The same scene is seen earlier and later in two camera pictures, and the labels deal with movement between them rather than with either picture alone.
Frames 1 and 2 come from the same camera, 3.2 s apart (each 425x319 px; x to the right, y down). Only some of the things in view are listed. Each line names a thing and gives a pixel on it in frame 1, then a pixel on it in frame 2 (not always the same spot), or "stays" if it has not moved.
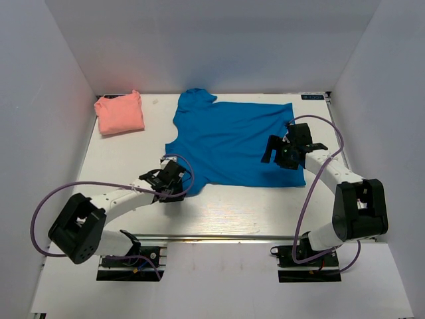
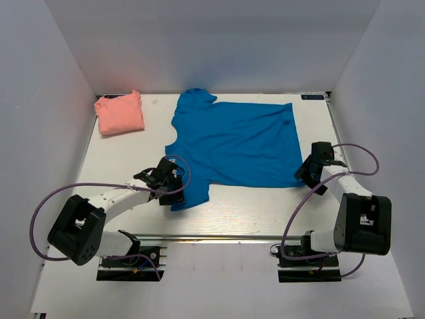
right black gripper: (276, 142) -> (303, 173)
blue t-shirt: (222, 143) stays
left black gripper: (179, 191) stays
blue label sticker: (313, 97) stays
